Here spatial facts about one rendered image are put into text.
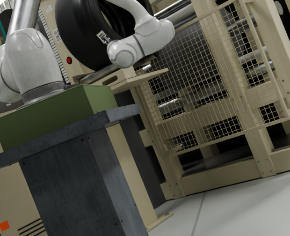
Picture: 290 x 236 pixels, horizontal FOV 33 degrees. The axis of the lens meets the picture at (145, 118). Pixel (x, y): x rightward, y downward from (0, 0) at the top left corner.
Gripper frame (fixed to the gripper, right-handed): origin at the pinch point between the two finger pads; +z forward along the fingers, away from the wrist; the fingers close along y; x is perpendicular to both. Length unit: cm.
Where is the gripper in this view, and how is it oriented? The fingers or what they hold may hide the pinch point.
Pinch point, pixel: (109, 41)
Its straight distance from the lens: 237.3
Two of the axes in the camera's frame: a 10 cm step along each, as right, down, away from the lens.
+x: 7.5, -6.6, -0.3
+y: 6.2, 6.8, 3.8
